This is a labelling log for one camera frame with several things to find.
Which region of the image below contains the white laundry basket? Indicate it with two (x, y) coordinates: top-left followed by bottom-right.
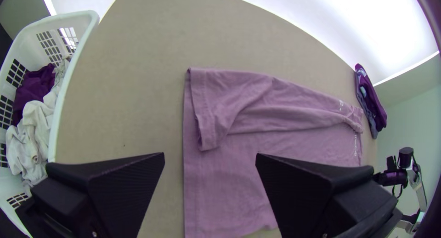
(0, 10), (101, 238)

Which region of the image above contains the heap of clothes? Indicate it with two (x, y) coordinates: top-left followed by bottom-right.
(5, 58), (72, 187)

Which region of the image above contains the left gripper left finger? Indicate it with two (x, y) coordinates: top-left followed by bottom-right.
(30, 152), (166, 238)

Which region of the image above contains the pile of folded clothes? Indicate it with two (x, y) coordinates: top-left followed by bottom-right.
(354, 62), (388, 140)

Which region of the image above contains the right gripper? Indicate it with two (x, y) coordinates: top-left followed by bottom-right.
(373, 170), (409, 188)

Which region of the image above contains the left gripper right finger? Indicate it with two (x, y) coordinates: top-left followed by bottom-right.
(255, 153), (399, 238)

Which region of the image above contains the pink t-shirt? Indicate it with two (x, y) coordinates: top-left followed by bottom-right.
(182, 67), (365, 238)

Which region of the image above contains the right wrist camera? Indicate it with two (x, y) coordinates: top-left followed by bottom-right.
(385, 155), (398, 172)

